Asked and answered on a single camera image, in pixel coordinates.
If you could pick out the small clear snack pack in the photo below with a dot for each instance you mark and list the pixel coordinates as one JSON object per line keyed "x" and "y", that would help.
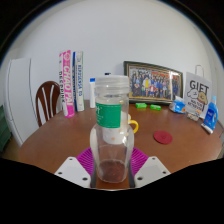
{"x": 192, "y": 116}

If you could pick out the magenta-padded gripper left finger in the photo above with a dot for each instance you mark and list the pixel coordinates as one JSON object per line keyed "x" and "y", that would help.
{"x": 71, "y": 171}

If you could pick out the blue tissue pack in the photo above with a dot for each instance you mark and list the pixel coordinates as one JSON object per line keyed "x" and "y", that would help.
{"x": 177, "y": 106}

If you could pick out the clear green-labelled plastic bottle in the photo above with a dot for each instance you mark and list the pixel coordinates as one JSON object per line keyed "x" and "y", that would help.
{"x": 111, "y": 146}

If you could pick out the white refrigerator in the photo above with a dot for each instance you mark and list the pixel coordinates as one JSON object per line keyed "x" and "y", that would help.
{"x": 18, "y": 100}

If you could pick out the tall white green tube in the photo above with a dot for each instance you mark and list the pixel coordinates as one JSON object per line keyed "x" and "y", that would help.
{"x": 79, "y": 81}

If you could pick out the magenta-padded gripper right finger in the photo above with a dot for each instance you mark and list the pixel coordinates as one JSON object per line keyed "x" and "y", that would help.
{"x": 151, "y": 170}

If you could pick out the white printed paper bag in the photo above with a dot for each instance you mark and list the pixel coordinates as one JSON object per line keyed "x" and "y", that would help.
{"x": 198, "y": 95}

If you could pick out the framed group photo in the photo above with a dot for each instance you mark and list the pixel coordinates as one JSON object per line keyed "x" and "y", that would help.
{"x": 151, "y": 82}

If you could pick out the flat round red coaster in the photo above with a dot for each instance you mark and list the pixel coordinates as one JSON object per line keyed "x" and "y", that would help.
{"x": 163, "y": 137}

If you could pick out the white yellow-rimmed mug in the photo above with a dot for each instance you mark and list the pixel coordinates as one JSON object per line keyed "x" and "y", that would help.
{"x": 135, "y": 125}

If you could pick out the brown wooden chair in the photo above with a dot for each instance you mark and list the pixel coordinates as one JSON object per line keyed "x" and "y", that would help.
{"x": 40, "y": 103}

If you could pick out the white blue-capped lotion bottle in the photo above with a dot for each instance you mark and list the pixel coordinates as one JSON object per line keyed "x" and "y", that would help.
{"x": 92, "y": 95}

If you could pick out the blue detergent bottle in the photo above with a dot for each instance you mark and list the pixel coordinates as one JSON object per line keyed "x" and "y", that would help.
{"x": 211, "y": 116}

